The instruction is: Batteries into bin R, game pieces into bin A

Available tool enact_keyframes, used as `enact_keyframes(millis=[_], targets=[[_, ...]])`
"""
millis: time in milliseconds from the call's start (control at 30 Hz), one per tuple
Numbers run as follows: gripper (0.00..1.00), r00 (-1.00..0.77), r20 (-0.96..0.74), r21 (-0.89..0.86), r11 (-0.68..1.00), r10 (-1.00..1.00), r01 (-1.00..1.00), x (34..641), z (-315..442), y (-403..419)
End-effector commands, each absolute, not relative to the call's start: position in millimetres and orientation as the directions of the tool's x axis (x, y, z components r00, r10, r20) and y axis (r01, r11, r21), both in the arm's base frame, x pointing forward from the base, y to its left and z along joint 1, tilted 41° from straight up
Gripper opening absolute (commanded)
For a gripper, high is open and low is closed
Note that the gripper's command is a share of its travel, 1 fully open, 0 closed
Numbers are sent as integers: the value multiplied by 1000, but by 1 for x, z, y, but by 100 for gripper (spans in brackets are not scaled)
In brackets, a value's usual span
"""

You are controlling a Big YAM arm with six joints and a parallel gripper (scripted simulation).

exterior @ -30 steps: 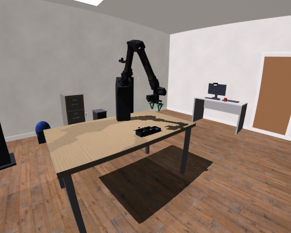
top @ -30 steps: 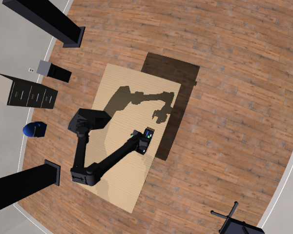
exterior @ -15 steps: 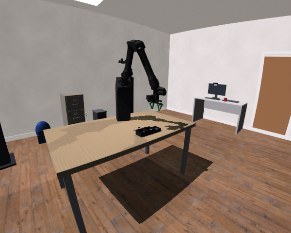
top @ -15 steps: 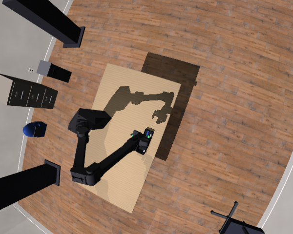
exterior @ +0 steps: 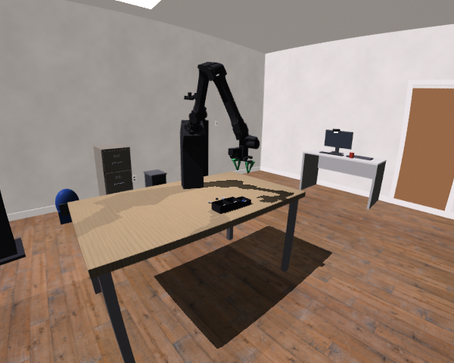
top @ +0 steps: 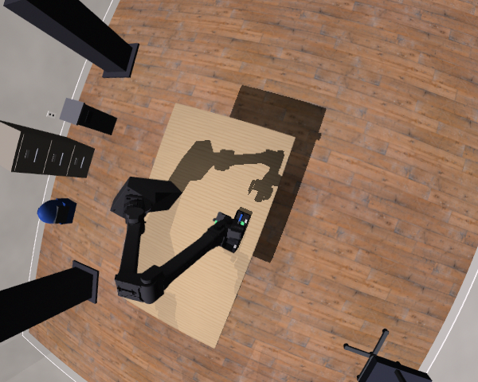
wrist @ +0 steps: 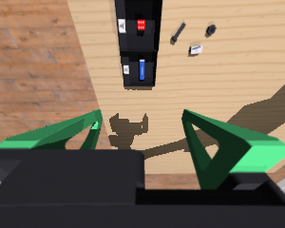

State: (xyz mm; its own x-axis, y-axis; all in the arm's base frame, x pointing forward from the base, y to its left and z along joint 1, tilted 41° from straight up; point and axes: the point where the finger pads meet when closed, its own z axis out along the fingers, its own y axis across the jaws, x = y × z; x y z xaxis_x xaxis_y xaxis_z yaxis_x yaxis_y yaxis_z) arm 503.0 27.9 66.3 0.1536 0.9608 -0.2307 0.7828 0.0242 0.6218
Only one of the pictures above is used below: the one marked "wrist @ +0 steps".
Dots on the black rack of bins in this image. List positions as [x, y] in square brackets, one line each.
[139, 44]

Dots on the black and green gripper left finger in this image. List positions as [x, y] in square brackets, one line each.
[55, 136]

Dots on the red die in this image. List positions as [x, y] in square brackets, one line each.
[141, 24]

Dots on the dark grey bolt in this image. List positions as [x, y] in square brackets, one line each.
[174, 38]

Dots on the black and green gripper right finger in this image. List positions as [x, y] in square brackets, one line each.
[240, 149]

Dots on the blue aa battery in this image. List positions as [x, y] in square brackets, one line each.
[141, 63]

